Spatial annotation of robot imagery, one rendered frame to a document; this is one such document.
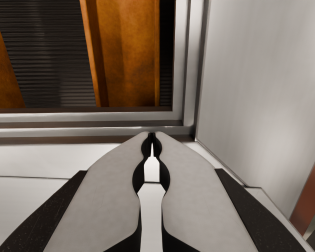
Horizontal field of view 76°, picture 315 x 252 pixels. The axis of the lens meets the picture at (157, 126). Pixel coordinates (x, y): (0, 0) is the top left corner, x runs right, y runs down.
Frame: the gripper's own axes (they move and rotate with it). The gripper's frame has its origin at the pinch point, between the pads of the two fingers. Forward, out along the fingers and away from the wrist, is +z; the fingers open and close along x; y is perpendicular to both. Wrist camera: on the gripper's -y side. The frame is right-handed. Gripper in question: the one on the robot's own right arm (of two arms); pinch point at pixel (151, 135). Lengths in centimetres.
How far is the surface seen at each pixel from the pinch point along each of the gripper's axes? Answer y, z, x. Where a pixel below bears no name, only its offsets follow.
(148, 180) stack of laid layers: 4.4, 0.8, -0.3
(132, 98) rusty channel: 3.9, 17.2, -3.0
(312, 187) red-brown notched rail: 7.5, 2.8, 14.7
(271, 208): 7.6, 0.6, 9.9
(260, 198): 6.4, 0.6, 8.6
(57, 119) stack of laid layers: 0.2, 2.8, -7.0
